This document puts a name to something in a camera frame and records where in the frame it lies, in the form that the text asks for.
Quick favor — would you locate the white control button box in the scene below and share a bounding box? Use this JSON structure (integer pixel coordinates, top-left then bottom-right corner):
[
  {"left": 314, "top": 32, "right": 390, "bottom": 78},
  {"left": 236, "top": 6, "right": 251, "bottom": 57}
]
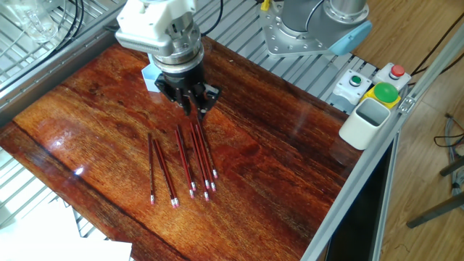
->
[{"left": 332, "top": 62, "right": 413, "bottom": 111}]

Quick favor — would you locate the black cable bundle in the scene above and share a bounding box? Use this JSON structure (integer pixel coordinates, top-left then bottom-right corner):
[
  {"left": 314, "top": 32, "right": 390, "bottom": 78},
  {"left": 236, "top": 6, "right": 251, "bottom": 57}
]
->
[{"left": 40, "top": 0, "right": 88, "bottom": 46}]

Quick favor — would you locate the clear plastic container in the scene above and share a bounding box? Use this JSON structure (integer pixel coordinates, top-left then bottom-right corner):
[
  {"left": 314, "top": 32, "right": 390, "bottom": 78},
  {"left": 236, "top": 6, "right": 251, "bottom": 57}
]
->
[{"left": 6, "top": 0, "right": 60, "bottom": 43}]

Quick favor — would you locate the brown wood-grain board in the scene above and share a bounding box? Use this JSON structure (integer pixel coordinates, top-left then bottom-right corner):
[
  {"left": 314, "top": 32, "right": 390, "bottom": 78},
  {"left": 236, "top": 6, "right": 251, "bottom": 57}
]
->
[{"left": 0, "top": 33, "right": 365, "bottom": 261}]

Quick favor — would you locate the white rounded rectangular pen holder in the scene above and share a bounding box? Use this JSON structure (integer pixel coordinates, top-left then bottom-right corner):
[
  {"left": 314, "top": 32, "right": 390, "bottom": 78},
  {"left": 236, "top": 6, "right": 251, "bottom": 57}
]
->
[{"left": 339, "top": 97, "right": 393, "bottom": 152}]

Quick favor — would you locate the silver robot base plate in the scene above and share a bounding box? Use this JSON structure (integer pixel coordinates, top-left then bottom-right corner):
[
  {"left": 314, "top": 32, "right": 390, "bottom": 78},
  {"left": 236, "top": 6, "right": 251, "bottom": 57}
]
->
[{"left": 261, "top": 9, "right": 336, "bottom": 59}]

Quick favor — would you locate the light blue hexagonal pen holder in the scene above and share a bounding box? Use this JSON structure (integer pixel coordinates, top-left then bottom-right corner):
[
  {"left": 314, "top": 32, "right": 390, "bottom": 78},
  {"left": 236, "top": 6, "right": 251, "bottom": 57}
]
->
[{"left": 141, "top": 62, "right": 166, "bottom": 92}]

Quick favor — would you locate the large white paper sheet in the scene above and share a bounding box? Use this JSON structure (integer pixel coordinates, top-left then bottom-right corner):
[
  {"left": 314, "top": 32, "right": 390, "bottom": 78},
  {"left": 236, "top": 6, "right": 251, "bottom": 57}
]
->
[{"left": 0, "top": 209, "right": 82, "bottom": 261}]

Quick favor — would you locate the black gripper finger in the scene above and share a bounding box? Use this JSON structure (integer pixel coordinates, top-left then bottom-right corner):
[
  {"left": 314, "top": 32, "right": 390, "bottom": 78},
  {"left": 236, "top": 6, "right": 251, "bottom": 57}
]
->
[
  {"left": 196, "top": 83, "right": 220, "bottom": 121},
  {"left": 173, "top": 91, "right": 195, "bottom": 117}
]

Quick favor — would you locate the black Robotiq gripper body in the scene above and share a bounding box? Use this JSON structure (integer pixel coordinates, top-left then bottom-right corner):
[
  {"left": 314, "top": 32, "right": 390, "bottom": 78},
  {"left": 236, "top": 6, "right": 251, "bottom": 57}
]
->
[{"left": 154, "top": 64, "right": 218, "bottom": 102}]

